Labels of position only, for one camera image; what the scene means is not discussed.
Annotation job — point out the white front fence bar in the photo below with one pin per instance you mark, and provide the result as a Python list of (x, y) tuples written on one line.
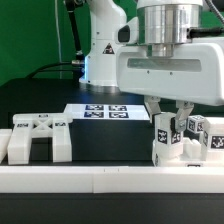
[(62, 179)]

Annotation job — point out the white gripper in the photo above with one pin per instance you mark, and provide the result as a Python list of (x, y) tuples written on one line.
[(193, 74)]

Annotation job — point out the white sheet with tags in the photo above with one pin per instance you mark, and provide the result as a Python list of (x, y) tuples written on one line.
[(107, 111)]

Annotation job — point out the white left fence bar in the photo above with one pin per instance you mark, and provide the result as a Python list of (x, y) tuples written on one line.
[(5, 135)]

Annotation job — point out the white chair seat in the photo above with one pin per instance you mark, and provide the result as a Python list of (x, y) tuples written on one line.
[(190, 156)]

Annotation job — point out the white tagged cube nut right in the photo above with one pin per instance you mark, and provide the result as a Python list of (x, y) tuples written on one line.
[(195, 123)]

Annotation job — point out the white chair back frame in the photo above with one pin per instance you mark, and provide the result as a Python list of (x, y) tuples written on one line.
[(40, 125)]

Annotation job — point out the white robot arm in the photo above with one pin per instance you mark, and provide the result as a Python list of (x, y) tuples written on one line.
[(163, 52)]

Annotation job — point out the white fence bar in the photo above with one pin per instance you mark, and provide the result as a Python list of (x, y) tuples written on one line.
[(5, 135), (62, 179)]

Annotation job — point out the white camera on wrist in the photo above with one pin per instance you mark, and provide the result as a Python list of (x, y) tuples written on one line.
[(129, 33)]

